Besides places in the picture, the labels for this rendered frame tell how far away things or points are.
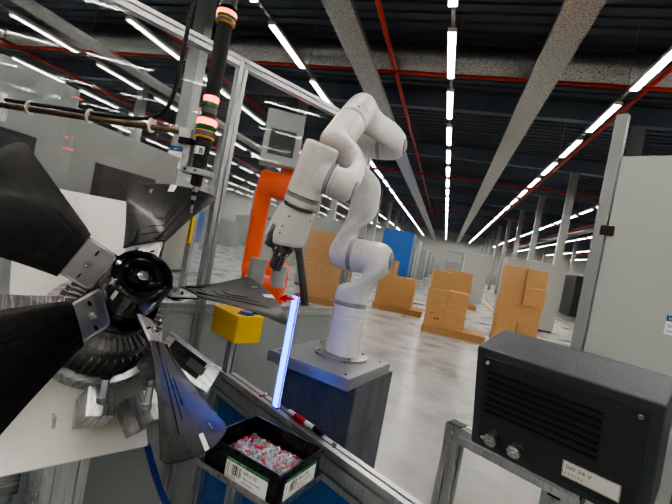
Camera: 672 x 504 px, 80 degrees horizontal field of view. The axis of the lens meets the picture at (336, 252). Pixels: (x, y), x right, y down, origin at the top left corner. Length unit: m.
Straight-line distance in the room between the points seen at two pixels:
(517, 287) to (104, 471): 7.85
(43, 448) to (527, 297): 8.37
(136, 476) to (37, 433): 1.03
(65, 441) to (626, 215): 2.19
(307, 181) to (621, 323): 1.65
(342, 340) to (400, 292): 8.64
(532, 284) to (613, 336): 6.64
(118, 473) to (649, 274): 2.34
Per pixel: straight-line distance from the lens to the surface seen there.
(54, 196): 0.96
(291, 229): 0.99
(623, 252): 2.23
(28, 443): 1.03
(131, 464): 1.99
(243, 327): 1.35
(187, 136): 0.98
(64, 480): 1.17
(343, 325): 1.41
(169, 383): 0.85
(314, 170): 0.95
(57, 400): 1.06
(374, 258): 1.37
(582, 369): 0.74
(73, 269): 0.95
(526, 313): 8.87
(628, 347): 2.22
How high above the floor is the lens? 1.35
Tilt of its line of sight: 1 degrees down
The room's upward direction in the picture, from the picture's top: 11 degrees clockwise
